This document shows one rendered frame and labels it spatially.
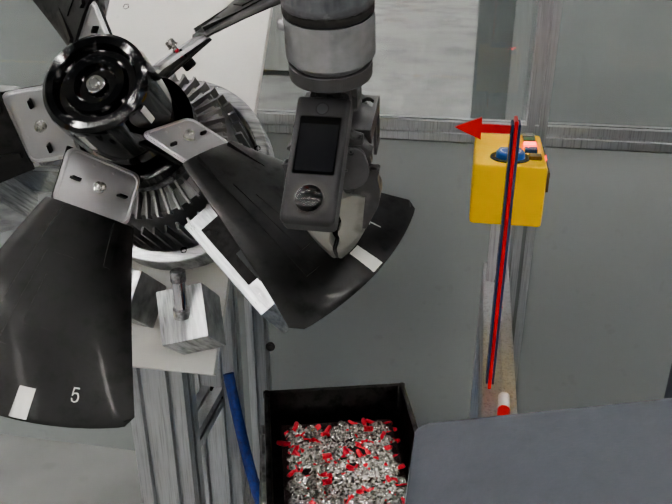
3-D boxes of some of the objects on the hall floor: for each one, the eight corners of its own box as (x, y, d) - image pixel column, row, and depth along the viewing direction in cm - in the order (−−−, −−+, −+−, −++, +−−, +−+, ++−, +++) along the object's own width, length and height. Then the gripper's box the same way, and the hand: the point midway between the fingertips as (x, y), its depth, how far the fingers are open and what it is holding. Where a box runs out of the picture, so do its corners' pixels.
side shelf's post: (262, 520, 187) (245, 210, 152) (277, 522, 186) (264, 212, 151) (257, 532, 183) (239, 218, 148) (273, 535, 183) (258, 219, 148)
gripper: (390, 34, 66) (389, 220, 80) (290, 30, 67) (306, 213, 82) (378, 82, 60) (379, 275, 74) (268, 77, 61) (289, 267, 75)
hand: (336, 252), depth 75 cm, fingers closed
